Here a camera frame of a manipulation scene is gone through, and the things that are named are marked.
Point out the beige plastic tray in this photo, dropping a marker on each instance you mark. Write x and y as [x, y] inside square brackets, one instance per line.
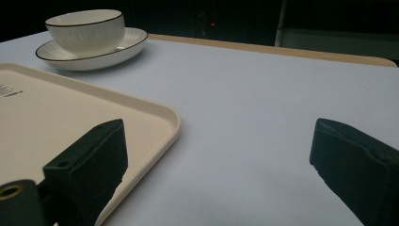
[47, 125]

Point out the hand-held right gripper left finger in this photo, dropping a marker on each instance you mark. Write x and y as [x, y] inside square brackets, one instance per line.
[87, 171]

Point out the white black-rimmed plate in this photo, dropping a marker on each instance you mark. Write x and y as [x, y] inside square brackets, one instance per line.
[103, 56]

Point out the white ribbed bowl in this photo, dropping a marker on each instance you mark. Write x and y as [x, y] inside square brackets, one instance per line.
[87, 31]

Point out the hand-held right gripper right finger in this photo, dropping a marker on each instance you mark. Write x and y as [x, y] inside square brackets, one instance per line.
[357, 163]

